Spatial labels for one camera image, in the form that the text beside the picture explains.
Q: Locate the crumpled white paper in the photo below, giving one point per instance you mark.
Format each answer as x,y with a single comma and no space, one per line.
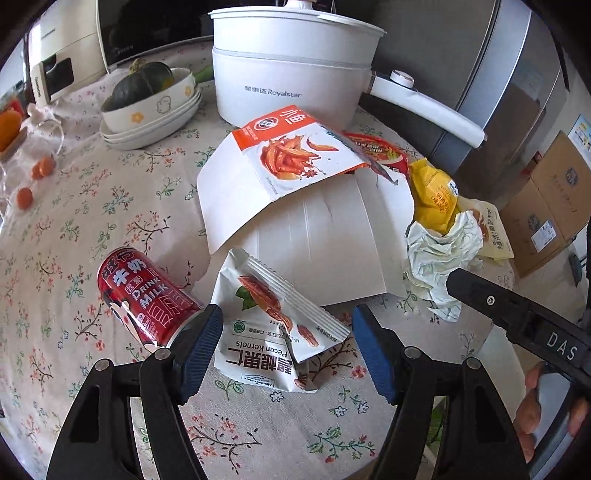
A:
431,258

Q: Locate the blue white leaflet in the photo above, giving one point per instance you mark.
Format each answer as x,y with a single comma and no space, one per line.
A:
580,136

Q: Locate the white torn cardboard box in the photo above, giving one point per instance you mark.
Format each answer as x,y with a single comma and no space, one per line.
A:
339,240

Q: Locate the white appliance box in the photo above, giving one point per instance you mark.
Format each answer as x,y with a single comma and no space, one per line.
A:
64,51

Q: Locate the dark green pumpkin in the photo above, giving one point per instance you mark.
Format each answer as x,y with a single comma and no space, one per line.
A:
143,80

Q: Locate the red milk drink can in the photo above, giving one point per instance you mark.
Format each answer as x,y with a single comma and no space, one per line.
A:
145,301

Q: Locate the yellow snack wrapper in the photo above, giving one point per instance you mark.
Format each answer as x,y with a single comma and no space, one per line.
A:
435,195

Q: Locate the black microwave oven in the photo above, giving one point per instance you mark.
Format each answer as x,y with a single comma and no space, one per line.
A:
129,29

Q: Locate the red round snack lid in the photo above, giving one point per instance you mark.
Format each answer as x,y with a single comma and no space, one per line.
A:
385,153

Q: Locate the white pecan kernels snack bag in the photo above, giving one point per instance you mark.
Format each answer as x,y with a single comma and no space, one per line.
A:
270,330

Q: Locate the grey refrigerator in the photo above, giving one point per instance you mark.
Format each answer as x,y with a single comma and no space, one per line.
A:
495,62

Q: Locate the person's right hand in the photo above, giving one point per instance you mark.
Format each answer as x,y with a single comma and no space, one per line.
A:
528,414

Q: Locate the brown cardboard box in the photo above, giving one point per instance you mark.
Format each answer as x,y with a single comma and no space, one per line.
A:
551,209

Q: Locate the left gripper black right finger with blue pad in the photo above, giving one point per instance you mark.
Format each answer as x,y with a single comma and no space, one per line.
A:
479,440

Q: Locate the pale yellow snack bag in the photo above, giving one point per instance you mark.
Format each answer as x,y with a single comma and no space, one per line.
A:
496,244

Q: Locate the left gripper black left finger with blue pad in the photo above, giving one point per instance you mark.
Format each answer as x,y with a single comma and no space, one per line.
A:
98,439

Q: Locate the white flower print bowl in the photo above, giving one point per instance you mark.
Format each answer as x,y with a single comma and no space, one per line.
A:
151,108

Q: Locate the stacked white plates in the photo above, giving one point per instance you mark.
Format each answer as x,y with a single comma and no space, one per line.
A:
155,131

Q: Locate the white Royalstar electric pot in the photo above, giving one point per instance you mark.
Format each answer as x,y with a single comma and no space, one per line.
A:
268,57

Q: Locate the floral tablecloth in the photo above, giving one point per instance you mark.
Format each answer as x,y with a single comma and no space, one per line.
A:
54,326

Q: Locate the small orange fruit pair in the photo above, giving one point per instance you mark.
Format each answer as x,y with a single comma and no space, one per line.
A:
43,168

